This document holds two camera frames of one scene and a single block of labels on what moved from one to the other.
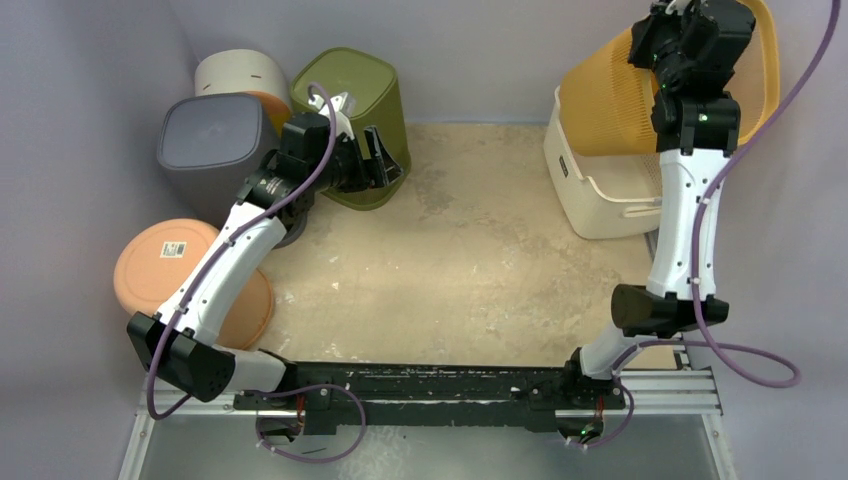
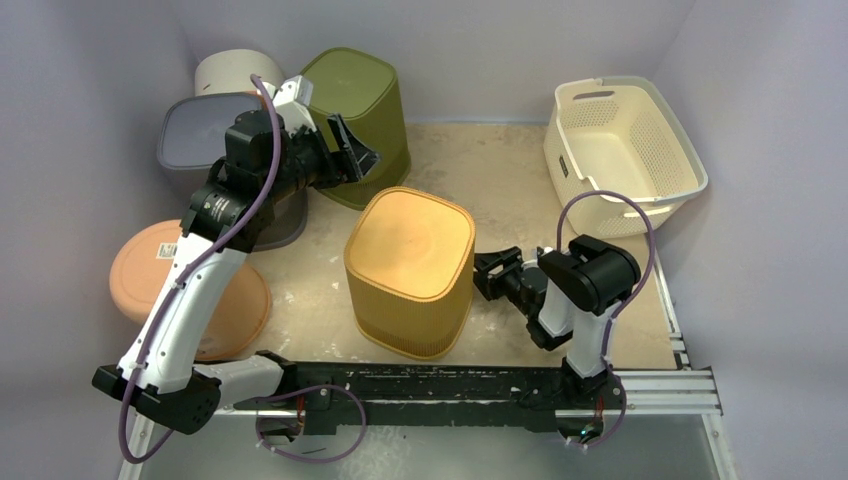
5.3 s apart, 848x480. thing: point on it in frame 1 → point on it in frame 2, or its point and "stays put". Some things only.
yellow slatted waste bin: (607, 104) → (409, 261)
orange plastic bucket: (155, 263) stays put
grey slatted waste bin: (210, 145) stays put
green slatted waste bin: (375, 87) stays put
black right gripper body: (646, 37) → (502, 276)
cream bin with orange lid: (238, 71) stays put
